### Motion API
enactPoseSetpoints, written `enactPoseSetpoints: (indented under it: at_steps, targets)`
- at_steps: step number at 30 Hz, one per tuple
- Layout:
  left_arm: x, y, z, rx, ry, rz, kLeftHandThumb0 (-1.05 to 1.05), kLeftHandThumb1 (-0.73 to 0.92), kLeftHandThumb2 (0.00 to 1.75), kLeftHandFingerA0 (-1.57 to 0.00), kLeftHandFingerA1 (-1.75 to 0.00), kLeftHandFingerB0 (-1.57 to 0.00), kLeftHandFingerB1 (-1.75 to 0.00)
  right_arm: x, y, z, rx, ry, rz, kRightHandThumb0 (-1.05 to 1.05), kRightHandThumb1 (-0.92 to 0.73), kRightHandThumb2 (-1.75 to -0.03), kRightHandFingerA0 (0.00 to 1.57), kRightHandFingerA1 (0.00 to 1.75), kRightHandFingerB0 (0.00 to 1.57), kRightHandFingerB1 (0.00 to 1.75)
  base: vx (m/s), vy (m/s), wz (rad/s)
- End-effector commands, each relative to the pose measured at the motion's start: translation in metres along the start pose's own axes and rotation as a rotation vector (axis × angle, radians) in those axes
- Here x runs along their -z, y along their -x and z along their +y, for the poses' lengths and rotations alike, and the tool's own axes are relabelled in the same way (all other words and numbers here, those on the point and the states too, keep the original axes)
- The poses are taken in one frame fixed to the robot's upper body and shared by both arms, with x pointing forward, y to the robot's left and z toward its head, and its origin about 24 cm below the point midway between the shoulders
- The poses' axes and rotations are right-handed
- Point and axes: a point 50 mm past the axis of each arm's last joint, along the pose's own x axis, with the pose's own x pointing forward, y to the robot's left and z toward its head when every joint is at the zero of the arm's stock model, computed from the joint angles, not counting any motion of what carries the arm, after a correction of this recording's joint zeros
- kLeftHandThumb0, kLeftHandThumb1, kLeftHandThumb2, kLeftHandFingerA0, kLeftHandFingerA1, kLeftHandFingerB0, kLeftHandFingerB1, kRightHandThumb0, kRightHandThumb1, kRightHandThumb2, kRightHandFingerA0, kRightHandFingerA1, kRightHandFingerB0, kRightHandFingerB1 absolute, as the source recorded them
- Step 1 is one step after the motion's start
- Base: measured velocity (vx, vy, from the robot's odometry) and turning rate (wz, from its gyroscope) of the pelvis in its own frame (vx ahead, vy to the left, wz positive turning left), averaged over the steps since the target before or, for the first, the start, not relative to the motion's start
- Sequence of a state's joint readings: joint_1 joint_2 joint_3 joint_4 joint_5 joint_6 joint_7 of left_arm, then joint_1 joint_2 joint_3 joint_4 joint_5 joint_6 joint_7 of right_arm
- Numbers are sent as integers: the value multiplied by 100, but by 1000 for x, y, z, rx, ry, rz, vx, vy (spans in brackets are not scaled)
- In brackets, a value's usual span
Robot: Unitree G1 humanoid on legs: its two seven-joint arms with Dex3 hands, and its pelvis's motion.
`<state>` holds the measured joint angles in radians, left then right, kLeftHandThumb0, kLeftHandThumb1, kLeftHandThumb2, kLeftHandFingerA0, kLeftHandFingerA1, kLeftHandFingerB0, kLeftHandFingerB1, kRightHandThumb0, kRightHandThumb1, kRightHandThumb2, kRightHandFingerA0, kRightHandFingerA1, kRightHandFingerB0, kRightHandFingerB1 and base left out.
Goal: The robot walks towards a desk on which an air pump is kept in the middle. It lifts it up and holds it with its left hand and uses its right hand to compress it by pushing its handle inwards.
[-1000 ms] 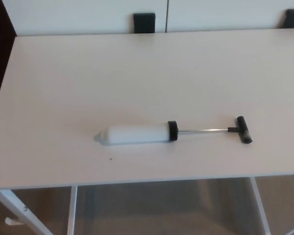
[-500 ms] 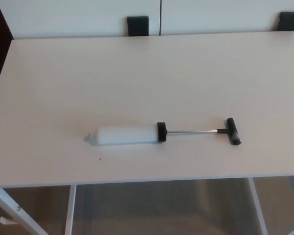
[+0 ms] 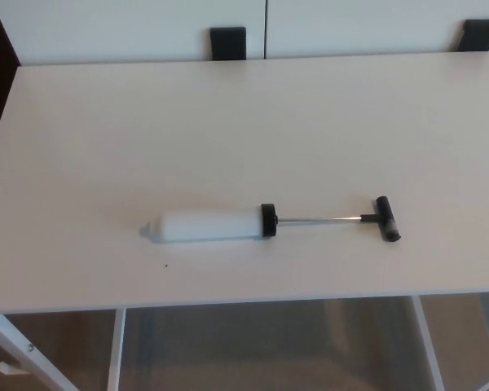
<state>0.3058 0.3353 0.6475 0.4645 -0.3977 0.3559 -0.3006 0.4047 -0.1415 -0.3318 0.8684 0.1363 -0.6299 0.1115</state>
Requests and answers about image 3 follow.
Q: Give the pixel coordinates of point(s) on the white desk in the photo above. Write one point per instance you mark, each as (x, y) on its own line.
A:
(228, 134)

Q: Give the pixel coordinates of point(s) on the white cabinet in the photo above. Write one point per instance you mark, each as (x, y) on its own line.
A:
(126, 24)

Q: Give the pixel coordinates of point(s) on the white plastic peg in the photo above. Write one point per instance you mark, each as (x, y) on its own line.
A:
(10, 368)

